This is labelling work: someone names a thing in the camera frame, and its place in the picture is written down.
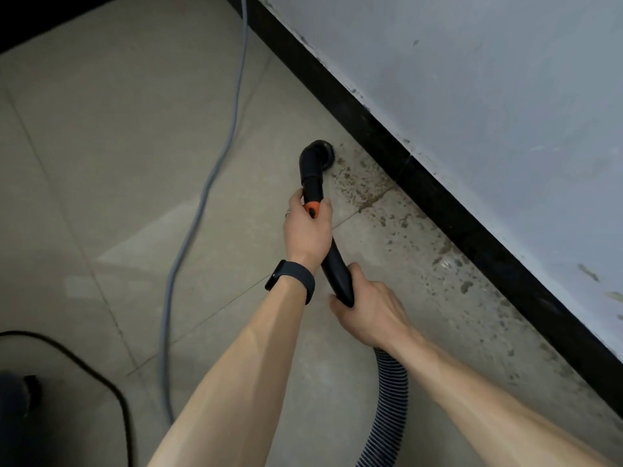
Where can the person's left hand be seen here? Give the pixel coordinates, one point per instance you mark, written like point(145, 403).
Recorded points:
point(306, 238)

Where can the grey vacuum cleaner orange knobs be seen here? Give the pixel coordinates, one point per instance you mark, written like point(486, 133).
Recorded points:
point(14, 423)

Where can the black baseboard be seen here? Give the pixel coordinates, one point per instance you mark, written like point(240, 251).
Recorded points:
point(438, 199)

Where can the person's right hand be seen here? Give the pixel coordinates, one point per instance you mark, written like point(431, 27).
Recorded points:
point(372, 311)

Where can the black smartwatch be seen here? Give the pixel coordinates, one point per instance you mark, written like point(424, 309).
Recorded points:
point(292, 279)

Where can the person's right forearm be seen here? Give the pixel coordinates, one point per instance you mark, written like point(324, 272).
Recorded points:
point(486, 398)

